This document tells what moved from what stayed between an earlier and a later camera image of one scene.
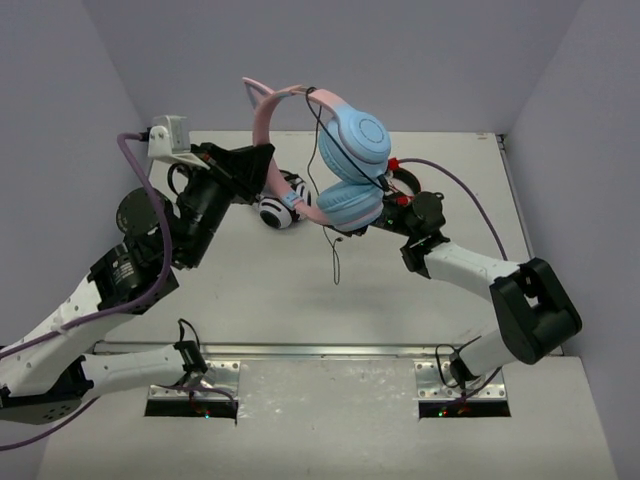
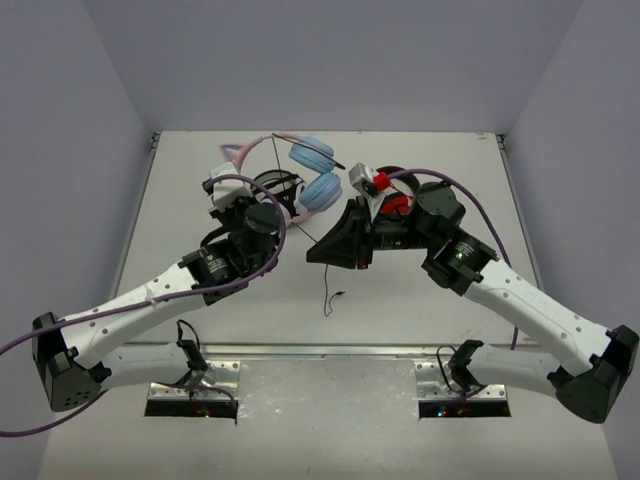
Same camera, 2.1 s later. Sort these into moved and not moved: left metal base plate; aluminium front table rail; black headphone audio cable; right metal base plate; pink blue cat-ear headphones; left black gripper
Moved: black headphone audio cable; pink blue cat-ear headphones; left black gripper
Not moved: right metal base plate; aluminium front table rail; left metal base plate
